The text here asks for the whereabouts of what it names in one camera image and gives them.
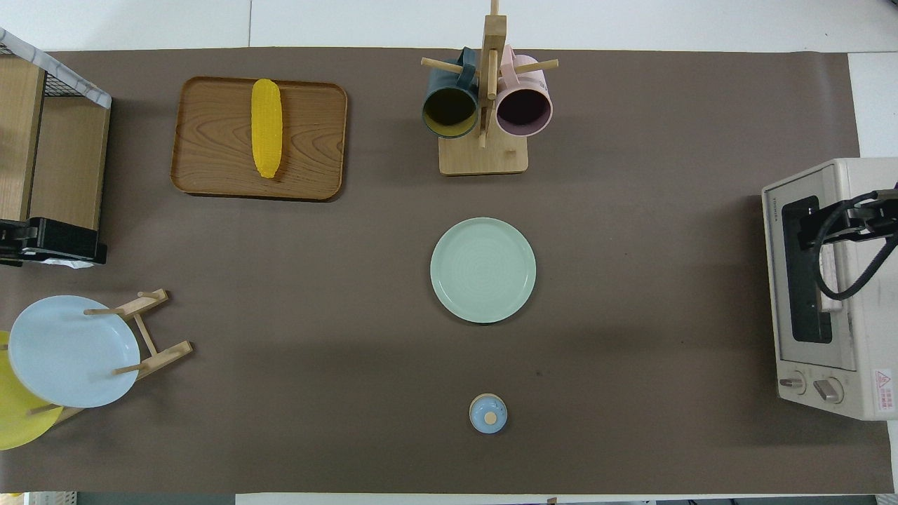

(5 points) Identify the pink mug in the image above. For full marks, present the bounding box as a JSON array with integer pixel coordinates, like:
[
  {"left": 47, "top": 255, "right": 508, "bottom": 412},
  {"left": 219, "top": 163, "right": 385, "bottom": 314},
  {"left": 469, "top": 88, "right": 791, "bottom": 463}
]
[{"left": 495, "top": 45, "right": 554, "bottom": 138}]

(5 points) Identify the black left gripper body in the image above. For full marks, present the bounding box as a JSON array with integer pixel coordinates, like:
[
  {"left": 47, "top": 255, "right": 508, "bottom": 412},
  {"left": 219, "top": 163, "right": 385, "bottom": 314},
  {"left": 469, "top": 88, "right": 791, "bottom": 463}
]
[{"left": 0, "top": 219, "right": 32, "bottom": 267}]

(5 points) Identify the wooden serving tray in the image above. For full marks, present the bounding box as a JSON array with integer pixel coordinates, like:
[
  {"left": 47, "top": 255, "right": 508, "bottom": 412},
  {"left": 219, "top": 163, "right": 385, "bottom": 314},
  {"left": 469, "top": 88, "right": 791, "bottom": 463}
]
[{"left": 170, "top": 76, "right": 349, "bottom": 202}]

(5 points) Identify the brown table mat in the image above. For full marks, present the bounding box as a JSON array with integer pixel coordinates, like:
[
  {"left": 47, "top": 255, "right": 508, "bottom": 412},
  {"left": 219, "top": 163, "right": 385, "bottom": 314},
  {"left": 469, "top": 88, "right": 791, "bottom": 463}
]
[{"left": 0, "top": 48, "right": 895, "bottom": 495}]

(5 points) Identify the yellow plate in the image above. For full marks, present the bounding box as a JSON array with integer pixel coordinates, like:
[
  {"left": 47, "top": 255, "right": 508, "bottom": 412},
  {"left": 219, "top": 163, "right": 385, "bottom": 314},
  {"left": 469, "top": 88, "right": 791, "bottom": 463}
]
[{"left": 0, "top": 330, "right": 64, "bottom": 451}]

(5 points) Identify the wooden mug tree stand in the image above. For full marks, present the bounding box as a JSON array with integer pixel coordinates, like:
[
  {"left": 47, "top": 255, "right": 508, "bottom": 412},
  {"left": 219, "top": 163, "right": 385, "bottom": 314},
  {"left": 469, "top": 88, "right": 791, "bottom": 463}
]
[{"left": 421, "top": 0, "right": 560, "bottom": 176}]

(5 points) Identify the pale green round plate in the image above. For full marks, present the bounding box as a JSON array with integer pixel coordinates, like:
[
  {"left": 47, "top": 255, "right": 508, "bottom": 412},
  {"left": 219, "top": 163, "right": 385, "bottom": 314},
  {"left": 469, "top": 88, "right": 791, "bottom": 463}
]
[{"left": 430, "top": 217, "right": 537, "bottom": 324}]

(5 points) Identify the yellow corn cob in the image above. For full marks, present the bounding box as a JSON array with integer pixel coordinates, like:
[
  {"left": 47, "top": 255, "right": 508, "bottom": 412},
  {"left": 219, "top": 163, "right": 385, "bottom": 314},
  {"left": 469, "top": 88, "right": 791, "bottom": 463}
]
[{"left": 251, "top": 79, "right": 283, "bottom": 179}]

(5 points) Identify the wooden step shelf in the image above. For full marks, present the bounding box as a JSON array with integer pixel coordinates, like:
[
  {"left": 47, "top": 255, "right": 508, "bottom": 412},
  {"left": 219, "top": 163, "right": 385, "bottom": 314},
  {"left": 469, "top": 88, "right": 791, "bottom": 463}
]
[{"left": 0, "top": 56, "right": 112, "bottom": 232}]

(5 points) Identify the black wire basket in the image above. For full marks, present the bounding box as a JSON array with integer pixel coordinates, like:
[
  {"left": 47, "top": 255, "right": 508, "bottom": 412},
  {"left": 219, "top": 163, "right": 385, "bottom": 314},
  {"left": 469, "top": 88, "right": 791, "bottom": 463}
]
[{"left": 0, "top": 42, "right": 92, "bottom": 99}]

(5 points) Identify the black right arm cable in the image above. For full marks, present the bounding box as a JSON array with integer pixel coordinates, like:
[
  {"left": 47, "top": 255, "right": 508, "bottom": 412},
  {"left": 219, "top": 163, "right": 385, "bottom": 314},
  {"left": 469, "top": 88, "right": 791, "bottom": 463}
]
[{"left": 812, "top": 191, "right": 898, "bottom": 301}]

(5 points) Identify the wooden plate rack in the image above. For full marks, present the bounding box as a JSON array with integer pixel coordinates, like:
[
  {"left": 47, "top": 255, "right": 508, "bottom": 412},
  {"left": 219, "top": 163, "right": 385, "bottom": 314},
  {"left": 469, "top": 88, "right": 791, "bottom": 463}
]
[{"left": 28, "top": 288, "right": 194, "bottom": 425}]

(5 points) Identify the light blue plate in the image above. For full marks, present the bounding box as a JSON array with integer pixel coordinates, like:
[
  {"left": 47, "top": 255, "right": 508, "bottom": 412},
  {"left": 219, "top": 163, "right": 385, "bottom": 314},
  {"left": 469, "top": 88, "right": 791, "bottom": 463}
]
[{"left": 8, "top": 295, "right": 141, "bottom": 409}]

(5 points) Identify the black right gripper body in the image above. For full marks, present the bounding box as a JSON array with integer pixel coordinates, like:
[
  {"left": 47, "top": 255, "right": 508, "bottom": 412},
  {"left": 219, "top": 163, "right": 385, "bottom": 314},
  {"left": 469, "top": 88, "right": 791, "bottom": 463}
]
[{"left": 864, "top": 186, "right": 898, "bottom": 243}]

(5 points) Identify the dark teal mug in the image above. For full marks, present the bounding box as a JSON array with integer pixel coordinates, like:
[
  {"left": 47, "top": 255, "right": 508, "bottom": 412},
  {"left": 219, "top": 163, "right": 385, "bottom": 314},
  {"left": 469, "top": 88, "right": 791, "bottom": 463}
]
[{"left": 422, "top": 47, "right": 481, "bottom": 140}]

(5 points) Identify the cream toaster oven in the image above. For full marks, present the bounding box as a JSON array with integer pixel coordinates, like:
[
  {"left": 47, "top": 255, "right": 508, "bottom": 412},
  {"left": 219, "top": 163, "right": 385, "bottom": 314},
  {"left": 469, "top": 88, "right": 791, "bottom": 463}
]
[{"left": 761, "top": 158, "right": 898, "bottom": 422}]

